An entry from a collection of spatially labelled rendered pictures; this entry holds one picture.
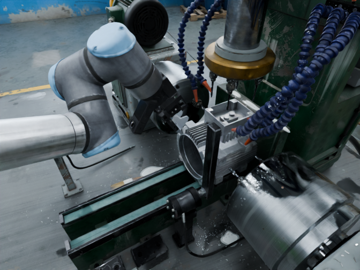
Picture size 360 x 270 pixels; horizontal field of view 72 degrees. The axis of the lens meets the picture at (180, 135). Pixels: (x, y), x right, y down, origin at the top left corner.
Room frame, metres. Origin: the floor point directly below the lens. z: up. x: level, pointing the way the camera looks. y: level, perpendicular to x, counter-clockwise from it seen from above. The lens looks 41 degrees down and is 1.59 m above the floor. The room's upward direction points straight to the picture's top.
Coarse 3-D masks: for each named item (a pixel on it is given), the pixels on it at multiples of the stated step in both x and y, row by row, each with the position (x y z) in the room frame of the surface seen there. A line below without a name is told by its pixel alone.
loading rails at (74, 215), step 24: (168, 168) 0.58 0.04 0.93; (120, 192) 0.48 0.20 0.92; (144, 192) 0.50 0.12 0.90; (168, 192) 0.54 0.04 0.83; (216, 192) 0.52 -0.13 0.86; (72, 216) 0.39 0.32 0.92; (96, 216) 0.41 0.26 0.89; (120, 216) 0.45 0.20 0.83; (144, 216) 0.39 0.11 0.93; (168, 216) 0.43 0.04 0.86; (72, 240) 0.37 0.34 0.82; (96, 240) 0.32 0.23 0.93; (120, 240) 0.35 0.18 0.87; (144, 240) 0.37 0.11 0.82; (96, 264) 0.29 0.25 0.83
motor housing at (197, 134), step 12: (192, 132) 0.56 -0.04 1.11; (204, 132) 0.56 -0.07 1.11; (180, 144) 0.62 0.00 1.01; (192, 144) 0.64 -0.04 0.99; (204, 144) 0.53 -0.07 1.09; (228, 144) 0.55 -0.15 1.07; (192, 156) 0.61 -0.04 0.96; (228, 156) 0.52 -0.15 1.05; (240, 156) 0.53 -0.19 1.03; (252, 156) 0.56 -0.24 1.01; (192, 168) 0.56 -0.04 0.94; (216, 168) 0.49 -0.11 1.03; (228, 168) 0.51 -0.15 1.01
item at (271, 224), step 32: (288, 160) 0.40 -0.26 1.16; (256, 192) 0.33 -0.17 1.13; (288, 192) 0.31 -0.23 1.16; (320, 192) 0.31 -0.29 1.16; (256, 224) 0.28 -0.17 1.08; (288, 224) 0.25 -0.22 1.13; (320, 224) 0.25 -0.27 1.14; (352, 224) 0.29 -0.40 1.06; (288, 256) 0.21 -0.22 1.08; (320, 256) 0.22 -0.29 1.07
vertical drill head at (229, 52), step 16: (240, 0) 0.58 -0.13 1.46; (256, 0) 0.58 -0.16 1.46; (240, 16) 0.58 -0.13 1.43; (256, 16) 0.58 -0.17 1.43; (224, 32) 0.62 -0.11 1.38; (240, 32) 0.58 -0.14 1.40; (256, 32) 0.58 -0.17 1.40; (208, 48) 0.64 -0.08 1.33; (224, 48) 0.58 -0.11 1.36; (240, 48) 0.58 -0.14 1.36; (256, 48) 0.58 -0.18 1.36; (208, 64) 0.58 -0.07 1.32; (224, 64) 0.55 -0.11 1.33; (240, 64) 0.54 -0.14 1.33; (256, 64) 0.54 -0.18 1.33; (272, 64) 0.56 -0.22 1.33; (256, 80) 0.60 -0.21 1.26
